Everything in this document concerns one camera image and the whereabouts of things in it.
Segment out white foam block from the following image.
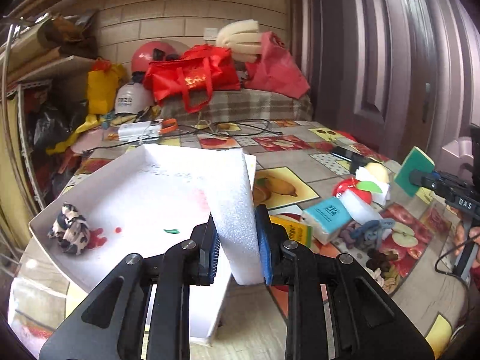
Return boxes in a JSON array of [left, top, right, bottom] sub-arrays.
[[338, 189, 382, 225]]

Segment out pink helmet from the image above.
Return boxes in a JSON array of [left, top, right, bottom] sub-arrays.
[[131, 39, 190, 74]]

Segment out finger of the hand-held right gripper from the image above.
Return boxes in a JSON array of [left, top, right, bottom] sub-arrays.
[[409, 169, 451, 196]]

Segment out dark brown braided rope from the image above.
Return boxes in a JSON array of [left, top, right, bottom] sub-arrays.
[[365, 247, 395, 271]]

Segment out curved metal rack rail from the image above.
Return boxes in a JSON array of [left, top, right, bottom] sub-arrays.
[[0, 22, 29, 214]]

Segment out brown paper bags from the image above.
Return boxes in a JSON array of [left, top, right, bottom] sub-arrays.
[[37, 12, 99, 59]]

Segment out plaid cushion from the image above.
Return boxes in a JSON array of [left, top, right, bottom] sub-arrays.
[[160, 89, 314, 125]]

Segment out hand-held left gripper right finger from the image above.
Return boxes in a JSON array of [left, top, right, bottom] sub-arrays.
[[255, 204, 442, 360]]

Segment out black plastic bag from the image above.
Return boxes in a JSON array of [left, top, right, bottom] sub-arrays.
[[33, 100, 88, 148]]

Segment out person's right hand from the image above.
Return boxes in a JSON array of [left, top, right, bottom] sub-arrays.
[[455, 222, 480, 271]]

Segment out wire metal stand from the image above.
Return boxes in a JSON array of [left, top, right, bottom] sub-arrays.
[[194, 118, 230, 136]]

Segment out white helmet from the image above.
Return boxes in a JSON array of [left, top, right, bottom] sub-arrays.
[[113, 81, 155, 116]]

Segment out pink sun hat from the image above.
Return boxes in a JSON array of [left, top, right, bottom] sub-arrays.
[[70, 129, 121, 155]]

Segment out beige braided rope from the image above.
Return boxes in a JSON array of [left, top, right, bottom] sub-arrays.
[[374, 266, 401, 291]]

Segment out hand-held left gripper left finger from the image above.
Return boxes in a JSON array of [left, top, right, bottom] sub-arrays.
[[38, 222, 220, 360]]

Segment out white foam sheet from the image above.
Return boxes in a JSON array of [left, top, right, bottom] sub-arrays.
[[176, 145, 264, 286]]

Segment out red plastic bag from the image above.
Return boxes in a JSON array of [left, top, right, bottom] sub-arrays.
[[245, 31, 311, 100]]

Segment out red tote bag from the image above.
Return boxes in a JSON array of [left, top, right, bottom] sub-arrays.
[[143, 44, 241, 114]]

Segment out red ball toy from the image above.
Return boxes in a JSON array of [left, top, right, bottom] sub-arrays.
[[332, 178, 373, 206]]

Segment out white power bank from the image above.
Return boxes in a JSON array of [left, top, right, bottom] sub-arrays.
[[118, 119, 164, 143]]

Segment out yellow raincoat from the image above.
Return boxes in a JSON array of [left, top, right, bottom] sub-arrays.
[[46, 114, 114, 155]]

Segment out white cardboard box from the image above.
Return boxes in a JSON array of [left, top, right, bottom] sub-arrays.
[[28, 144, 258, 348]]

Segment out purple braided rope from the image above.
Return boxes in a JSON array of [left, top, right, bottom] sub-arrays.
[[338, 221, 361, 249]]

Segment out black cable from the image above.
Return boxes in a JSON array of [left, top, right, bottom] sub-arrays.
[[87, 119, 283, 155]]

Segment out purple panelled door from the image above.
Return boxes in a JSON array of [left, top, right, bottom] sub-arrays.
[[310, 0, 480, 196]]

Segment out cow-print cloth ball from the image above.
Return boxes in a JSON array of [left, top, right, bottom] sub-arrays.
[[47, 202, 92, 258]]

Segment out white plastic wrap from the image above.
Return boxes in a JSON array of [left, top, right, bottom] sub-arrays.
[[354, 166, 391, 204]]

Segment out white foam strips bundle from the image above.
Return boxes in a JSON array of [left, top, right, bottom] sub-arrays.
[[215, 21, 263, 64]]

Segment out blue tissue pack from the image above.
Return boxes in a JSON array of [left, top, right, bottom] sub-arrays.
[[301, 196, 354, 245]]

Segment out blue braided rope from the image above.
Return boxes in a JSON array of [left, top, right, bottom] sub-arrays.
[[350, 217, 397, 250]]

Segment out yellow bag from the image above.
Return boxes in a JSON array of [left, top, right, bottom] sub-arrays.
[[86, 59, 127, 115]]

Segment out small red scraps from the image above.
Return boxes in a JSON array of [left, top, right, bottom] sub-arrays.
[[88, 226, 124, 250]]

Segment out yellow tissue pack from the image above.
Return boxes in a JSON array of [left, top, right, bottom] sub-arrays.
[[269, 214, 314, 249]]

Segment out metal storage shelf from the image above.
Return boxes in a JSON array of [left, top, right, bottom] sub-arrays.
[[0, 53, 99, 211]]

